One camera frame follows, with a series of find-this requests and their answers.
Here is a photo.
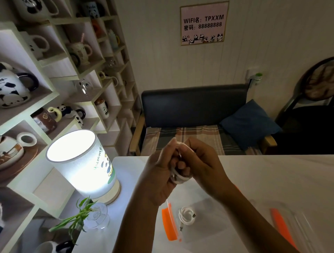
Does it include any white mug bear lid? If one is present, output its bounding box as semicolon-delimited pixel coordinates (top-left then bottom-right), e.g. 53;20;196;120
94;97;110;119

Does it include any clear glass panda mug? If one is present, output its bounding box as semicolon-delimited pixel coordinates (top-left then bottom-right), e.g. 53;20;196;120
75;79;93;96

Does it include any pink panda wall sign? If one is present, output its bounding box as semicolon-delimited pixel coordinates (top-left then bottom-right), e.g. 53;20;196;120
180;1;230;46

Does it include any person's right forearm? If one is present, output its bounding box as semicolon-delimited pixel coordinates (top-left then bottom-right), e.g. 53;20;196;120
210;184;300;253

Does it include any cream mug with pink straw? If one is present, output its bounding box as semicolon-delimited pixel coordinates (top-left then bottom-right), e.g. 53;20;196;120
66;32;93;66

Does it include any panda mug yellow paw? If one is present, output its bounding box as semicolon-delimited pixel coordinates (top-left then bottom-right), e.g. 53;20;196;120
47;104;86;129

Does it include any blue panda mug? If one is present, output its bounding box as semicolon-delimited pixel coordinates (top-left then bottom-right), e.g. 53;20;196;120
80;1;105;19

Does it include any white mug black handle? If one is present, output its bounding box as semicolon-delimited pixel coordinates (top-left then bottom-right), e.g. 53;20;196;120
33;240;75;253

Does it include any light blue cup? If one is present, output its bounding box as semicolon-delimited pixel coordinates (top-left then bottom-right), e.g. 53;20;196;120
108;29;121;52

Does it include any plaid seat cushion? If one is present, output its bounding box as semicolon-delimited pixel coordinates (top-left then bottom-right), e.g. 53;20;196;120
140;125;262;156

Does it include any dark wooden-armed sofa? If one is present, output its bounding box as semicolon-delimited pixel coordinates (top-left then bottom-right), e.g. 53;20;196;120
129;84;277;156

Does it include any white cubby shelf unit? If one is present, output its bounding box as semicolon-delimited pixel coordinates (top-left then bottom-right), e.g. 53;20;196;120
0;0;142;253

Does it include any white mug yellow accent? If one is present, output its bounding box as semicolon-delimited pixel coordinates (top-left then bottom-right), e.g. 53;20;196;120
98;71;119;87

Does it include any clear zip bag orange strip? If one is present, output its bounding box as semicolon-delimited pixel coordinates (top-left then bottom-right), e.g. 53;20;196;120
249;199;323;253
161;198;231;243

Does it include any black oval back chair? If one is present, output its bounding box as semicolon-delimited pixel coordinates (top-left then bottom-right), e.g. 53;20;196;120
273;56;334;156

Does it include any person's right hand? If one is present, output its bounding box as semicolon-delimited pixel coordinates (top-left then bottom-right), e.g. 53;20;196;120
180;137;236;201

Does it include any blue cushion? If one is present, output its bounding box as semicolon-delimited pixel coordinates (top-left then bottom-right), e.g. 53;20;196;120
219;99;283;152

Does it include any orange figurine cup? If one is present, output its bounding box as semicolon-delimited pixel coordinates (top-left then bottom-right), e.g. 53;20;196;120
91;20;102;36

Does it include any white cat mug ring handle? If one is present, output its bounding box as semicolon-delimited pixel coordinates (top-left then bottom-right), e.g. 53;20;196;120
0;132;38;172

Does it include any person's left forearm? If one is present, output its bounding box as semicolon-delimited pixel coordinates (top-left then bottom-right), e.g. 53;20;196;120
112;189;169;253

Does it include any green bamboo plant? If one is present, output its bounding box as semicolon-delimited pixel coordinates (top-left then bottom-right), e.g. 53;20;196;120
49;196;99;245

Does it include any round wooden tray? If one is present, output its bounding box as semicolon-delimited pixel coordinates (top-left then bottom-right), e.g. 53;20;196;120
0;145;40;183

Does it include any round panda teapot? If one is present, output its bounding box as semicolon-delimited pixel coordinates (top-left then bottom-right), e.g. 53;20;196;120
13;0;60;23

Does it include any clear glass vase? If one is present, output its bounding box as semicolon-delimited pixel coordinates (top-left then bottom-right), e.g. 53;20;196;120
84;202;110;230

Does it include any brown bear mug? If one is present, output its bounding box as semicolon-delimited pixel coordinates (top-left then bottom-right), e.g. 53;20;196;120
30;107;58;135

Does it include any large panda mug black handle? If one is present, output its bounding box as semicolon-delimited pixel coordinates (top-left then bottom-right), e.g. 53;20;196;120
0;62;40;109

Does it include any person's left hand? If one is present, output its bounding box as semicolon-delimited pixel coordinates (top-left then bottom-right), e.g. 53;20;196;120
135;137;193;207

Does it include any white wall plug device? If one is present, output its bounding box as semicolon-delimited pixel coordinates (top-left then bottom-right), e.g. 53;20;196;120
246;69;263;87

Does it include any lit cylinder panda table lamp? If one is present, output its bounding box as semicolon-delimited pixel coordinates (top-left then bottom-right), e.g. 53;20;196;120
45;129;121;205

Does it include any white cable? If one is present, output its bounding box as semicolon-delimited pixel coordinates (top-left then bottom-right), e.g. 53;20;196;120
178;206;197;231
169;141;195;186

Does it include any white mug with round handle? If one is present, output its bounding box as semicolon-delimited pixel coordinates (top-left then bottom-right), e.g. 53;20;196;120
20;31;50;60

